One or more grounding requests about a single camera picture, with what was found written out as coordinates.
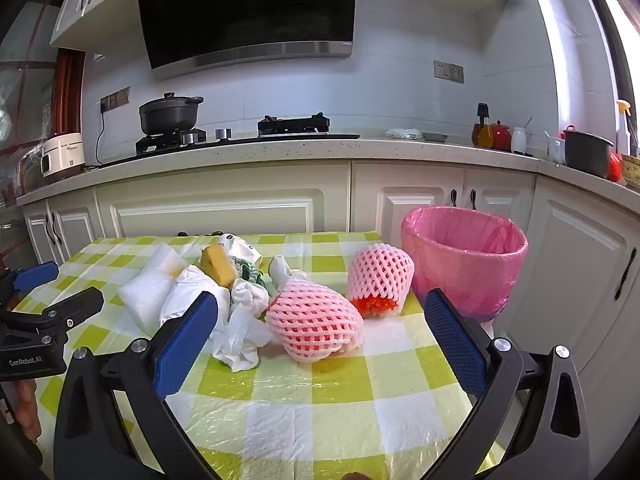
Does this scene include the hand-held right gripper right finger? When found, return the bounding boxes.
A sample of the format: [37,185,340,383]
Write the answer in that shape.
[424,288,593,480]

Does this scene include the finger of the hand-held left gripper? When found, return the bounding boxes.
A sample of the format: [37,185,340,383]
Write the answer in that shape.
[0,261,60,306]
[0,286,105,346]

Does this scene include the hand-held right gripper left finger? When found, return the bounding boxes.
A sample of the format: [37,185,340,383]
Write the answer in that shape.
[52,290,222,480]

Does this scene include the white tissue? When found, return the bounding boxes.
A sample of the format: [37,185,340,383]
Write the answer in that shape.
[230,280,272,320]
[210,305,273,372]

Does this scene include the white plastic bag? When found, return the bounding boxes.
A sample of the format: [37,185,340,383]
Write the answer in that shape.
[159,265,232,328]

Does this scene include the white foam sheet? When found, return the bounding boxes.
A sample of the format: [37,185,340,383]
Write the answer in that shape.
[118,244,188,333]

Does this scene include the pink lined trash bin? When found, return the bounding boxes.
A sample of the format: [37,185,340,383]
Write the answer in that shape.
[401,206,529,323]

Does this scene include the yellow sponge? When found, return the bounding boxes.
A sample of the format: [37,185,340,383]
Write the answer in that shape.
[201,245,237,288]

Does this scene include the pink foam fruit net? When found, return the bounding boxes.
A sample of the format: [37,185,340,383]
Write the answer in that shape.
[347,243,415,320]
[265,280,365,363]

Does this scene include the person's left hand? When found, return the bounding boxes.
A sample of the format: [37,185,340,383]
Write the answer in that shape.
[14,379,44,442]

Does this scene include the green wavy cleaning cloth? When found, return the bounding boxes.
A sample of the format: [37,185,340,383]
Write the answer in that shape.
[232,257,276,297]

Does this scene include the printed white paper bag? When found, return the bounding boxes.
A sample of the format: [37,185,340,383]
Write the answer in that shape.
[215,232,263,266]

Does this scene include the white plastic wrapper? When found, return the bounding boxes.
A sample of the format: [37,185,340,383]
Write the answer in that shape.
[269,255,307,287]

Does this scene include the white rice cooker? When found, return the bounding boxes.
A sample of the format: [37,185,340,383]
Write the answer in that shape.
[41,132,86,178]

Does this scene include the green checked tablecloth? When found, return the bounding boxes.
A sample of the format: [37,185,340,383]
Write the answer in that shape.
[10,231,501,480]

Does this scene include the cream kitchen counter cabinets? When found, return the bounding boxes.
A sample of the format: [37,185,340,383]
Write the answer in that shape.
[17,132,640,411]

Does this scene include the black cooking pot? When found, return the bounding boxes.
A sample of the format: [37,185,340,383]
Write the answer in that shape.
[139,92,205,136]

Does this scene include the red ceramic jar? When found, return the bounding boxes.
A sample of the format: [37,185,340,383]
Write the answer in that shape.
[491,121,512,152]

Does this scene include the oil bottle black cap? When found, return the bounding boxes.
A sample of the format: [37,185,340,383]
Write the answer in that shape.
[472,103,495,148]

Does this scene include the black gas stove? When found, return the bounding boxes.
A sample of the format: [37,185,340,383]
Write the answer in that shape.
[135,112,361,157]

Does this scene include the patterned bowl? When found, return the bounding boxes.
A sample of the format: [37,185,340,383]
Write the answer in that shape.
[620,155,640,187]

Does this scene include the yellow top spray bottle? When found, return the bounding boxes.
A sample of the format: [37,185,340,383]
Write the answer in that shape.
[616,100,637,156]

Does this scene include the black range hood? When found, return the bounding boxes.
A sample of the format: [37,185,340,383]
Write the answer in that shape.
[135,0,358,81]

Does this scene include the black power cable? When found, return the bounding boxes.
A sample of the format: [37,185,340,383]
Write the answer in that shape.
[84,107,109,170]

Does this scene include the brown wooden door frame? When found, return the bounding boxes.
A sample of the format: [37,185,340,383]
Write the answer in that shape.
[52,47,86,136]

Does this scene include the wall power outlet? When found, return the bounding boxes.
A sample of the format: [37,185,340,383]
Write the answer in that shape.
[100,87,131,112]
[433,60,465,84]

